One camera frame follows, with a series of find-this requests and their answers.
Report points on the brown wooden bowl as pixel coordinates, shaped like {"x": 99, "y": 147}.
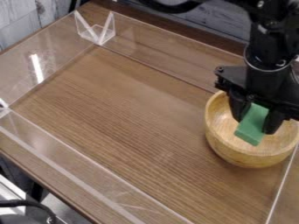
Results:
{"x": 237, "y": 151}

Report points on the green rectangular block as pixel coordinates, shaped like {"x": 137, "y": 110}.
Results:
{"x": 250, "y": 128}

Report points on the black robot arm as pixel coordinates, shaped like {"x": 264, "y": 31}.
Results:
{"x": 273, "y": 46}

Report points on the clear acrylic corner bracket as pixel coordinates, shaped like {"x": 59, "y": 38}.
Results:
{"x": 99, "y": 34}

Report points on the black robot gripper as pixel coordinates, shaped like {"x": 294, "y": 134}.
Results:
{"x": 273, "y": 89}

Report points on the clear acrylic tray wall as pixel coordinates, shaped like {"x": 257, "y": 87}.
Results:
{"x": 103, "y": 122}

